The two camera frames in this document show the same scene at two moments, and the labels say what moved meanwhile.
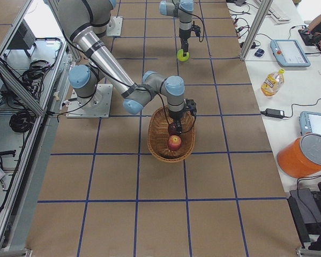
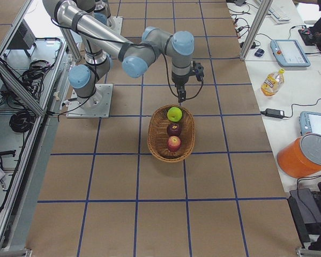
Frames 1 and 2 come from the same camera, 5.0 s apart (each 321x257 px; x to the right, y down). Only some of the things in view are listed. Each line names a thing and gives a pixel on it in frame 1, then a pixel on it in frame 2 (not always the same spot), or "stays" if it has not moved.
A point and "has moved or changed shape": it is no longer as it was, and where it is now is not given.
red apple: [174, 142] stays
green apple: [180, 55] has moved or changed shape
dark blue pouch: [259, 52] stays
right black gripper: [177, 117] -> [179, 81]
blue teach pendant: [288, 53] stays
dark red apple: [172, 129] stays
